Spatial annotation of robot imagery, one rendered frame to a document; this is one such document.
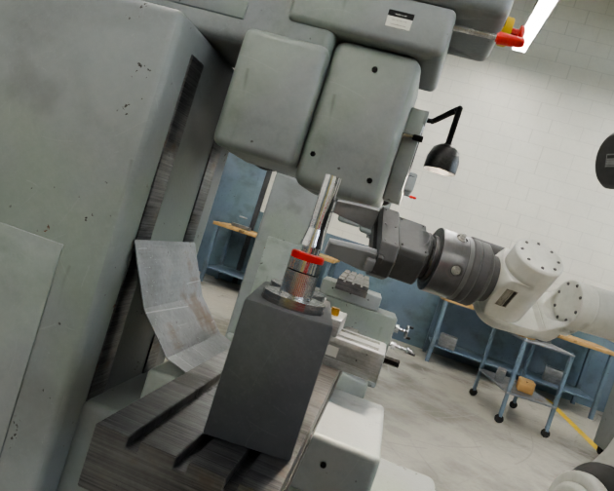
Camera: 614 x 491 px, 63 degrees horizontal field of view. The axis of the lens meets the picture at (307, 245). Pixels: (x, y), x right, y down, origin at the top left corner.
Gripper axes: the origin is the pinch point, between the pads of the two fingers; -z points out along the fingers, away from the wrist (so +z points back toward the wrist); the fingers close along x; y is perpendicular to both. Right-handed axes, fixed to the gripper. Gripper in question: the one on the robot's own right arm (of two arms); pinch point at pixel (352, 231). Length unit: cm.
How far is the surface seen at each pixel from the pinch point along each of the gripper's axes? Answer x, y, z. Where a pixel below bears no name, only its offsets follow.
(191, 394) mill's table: -8.2, -31.8, -14.0
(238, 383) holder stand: -14.5, -18.5, -7.8
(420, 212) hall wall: 613, -294, 165
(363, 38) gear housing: 52, 13, -7
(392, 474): 15, -68, 33
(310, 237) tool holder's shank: 0.3, -3.2, -5.0
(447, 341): 453, -379, 234
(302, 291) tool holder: -4.4, -8.9, -3.6
